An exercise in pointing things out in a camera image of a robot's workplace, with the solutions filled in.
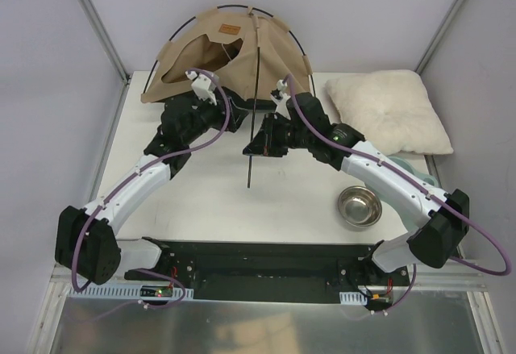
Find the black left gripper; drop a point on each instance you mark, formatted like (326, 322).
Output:
(232, 113)

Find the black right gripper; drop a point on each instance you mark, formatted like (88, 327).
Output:
(272, 135)

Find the beige fabric pet tent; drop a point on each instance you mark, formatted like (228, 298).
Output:
(242, 67)

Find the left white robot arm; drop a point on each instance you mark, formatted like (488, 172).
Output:
(86, 238)

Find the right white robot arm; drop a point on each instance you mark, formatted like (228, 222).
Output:
(438, 216)

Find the steel pet bowl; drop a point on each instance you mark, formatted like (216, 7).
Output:
(359, 206)

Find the green double pet bowl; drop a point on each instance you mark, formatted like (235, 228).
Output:
(407, 166)

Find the cream white pillow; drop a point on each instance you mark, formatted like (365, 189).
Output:
(392, 109)

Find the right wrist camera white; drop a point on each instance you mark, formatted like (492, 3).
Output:
(280, 97)

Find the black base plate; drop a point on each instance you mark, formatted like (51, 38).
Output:
(303, 273)

